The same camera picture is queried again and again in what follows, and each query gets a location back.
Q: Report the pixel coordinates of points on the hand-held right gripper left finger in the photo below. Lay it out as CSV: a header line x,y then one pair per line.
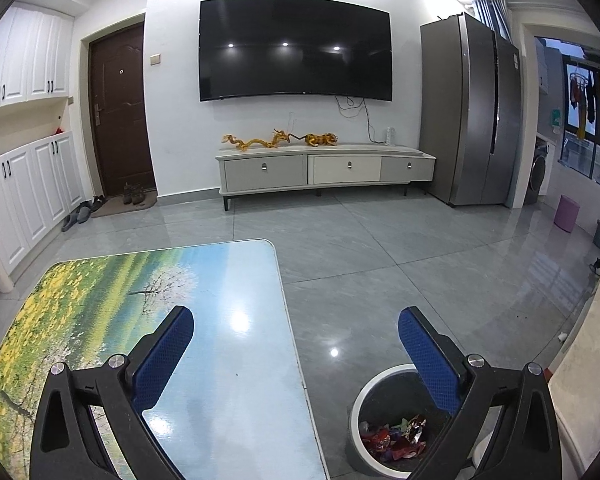
x,y
162,355

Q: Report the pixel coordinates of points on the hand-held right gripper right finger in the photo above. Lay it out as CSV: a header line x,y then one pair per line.
x,y
430,360

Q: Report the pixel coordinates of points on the white round trash bin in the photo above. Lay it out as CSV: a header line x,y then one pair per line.
x,y
354,425

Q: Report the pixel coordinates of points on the landscape print folding table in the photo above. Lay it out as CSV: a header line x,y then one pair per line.
x,y
240,360

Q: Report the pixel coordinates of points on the pile of colourful wrappers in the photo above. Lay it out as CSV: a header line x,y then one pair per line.
x,y
395,437

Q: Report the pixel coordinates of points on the brown door mat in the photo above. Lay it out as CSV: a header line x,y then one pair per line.
x,y
125,208

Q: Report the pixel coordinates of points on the beige sofa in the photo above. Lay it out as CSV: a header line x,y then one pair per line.
x,y
590,385

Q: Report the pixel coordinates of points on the grey slipper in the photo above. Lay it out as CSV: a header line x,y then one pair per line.
x,y
84,212
69,221

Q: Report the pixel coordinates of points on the brown shoe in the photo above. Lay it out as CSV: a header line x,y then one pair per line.
x,y
128,194
139,193

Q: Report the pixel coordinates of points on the black slipper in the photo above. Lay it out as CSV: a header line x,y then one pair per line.
x,y
99,202

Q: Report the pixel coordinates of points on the small black object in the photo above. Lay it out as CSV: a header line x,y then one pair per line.
x,y
599,266

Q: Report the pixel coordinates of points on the purple stool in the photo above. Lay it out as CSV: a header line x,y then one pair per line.
x,y
566,212

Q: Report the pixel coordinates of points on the grey washing machine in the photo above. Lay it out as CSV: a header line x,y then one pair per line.
x,y
539,170

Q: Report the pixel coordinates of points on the grey white television cabinet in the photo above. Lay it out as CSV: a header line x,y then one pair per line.
x,y
280,170

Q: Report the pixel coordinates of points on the white power strip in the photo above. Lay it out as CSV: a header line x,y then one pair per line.
x,y
390,135

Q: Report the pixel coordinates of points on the golden dragon ornament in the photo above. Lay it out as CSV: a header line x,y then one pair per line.
x,y
252,142

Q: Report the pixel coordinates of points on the golden tiger ornament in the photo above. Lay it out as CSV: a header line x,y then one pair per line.
x,y
320,139

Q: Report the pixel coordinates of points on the brown entrance door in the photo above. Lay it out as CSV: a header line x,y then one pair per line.
x,y
122,110

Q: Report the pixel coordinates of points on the grey refrigerator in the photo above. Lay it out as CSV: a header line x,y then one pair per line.
x,y
460,110

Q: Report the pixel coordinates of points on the hanging clothes rack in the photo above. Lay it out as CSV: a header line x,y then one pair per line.
x,y
592,105

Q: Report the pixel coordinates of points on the blue striped curtain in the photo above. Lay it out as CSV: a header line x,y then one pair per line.
x,y
492,17

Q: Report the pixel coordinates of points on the white wall cabinet unit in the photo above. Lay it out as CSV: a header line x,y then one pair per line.
x,y
25,200

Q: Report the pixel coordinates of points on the wall light switch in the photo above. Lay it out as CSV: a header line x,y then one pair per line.
x,y
153,59

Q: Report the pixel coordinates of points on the black wall television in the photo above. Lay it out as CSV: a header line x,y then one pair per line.
x,y
295,45

